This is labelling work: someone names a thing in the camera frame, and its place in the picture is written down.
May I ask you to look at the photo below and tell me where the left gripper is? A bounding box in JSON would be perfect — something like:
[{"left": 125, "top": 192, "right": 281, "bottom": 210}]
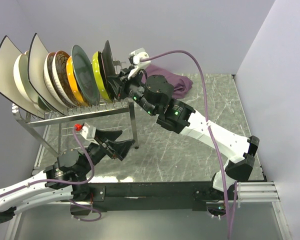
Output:
[{"left": 78, "top": 128, "right": 136, "bottom": 177}]

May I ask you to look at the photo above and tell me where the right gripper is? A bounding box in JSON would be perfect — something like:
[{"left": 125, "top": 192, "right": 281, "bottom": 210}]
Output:
[{"left": 107, "top": 65, "right": 158, "bottom": 116}]

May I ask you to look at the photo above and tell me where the purple-rimmed beige plate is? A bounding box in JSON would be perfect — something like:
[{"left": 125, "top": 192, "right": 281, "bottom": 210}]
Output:
[{"left": 101, "top": 40, "right": 117, "bottom": 90}]

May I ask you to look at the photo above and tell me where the lime green dotted plate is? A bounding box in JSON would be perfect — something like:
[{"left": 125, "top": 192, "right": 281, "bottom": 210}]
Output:
[{"left": 91, "top": 51, "right": 113, "bottom": 103}]

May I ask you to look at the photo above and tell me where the dark green round plate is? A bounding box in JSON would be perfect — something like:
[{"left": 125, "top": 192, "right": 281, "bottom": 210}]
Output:
[{"left": 71, "top": 44, "right": 100, "bottom": 106}]

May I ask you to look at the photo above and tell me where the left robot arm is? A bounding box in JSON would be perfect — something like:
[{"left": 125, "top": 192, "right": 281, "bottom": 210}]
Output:
[{"left": 0, "top": 126, "right": 135, "bottom": 223}]

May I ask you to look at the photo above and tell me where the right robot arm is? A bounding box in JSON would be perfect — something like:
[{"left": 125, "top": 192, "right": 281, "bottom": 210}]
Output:
[{"left": 107, "top": 68, "right": 260, "bottom": 200}]

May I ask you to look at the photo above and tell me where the steel dish rack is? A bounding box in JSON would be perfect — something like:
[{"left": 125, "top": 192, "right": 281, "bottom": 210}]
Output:
[{"left": 11, "top": 98, "right": 139, "bottom": 157}]

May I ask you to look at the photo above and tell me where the orange dotted plate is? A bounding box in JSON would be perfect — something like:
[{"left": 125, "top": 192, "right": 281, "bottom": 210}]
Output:
[{"left": 66, "top": 56, "right": 89, "bottom": 107}]

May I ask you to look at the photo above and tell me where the brown scale-pattern plate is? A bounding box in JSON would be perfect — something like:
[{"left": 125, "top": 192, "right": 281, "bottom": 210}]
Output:
[{"left": 52, "top": 50, "right": 80, "bottom": 108}]

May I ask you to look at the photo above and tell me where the purple cloth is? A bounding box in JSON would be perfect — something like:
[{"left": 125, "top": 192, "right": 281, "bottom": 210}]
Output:
[{"left": 145, "top": 64, "right": 193, "bottom": 99}]

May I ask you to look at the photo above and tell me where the white ribbed brown bowl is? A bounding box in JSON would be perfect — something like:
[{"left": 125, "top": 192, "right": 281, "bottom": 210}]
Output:
[{"left": 43, "top": 52, "right": 72, "bottom": 108}]

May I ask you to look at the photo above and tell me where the black base beam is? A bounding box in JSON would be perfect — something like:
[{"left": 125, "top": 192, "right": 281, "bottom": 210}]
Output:
[{"left": 74, "top": 181, "right": 224, "bottom": 213}]

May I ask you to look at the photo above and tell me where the white round plate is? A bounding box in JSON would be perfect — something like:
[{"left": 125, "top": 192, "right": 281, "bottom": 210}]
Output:
[{"left": 13, "top": 50, "right": 45, "bottom": 114}]

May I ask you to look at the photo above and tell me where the large square plate, far left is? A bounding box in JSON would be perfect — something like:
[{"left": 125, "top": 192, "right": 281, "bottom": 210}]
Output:
[{"left": 0, "top": 35, "right": 44, "bottom": 119}]

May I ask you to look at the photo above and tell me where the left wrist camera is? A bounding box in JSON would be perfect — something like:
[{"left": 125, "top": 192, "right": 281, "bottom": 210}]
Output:
[{"left": 79, "top": 122, "right": 97, "bottom": 144}]

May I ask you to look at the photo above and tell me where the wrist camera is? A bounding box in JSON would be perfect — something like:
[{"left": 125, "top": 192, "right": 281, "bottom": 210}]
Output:
[
  {"left": 79, "top": 122, "right": 97, "bottom": 144},
  {"left": 128, "top": 47, "right": 151, "bottom": 80}
]

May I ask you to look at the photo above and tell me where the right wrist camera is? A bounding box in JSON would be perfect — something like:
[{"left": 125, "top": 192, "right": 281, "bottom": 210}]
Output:
[{"left": 128, "top": 47, "right": 151, "bottom": 80}]

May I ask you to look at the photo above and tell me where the aluminium rail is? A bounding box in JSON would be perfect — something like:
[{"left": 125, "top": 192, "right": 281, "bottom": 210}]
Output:
[{"left": 237, "top": 181, "right": 280, "bottom": 203}]

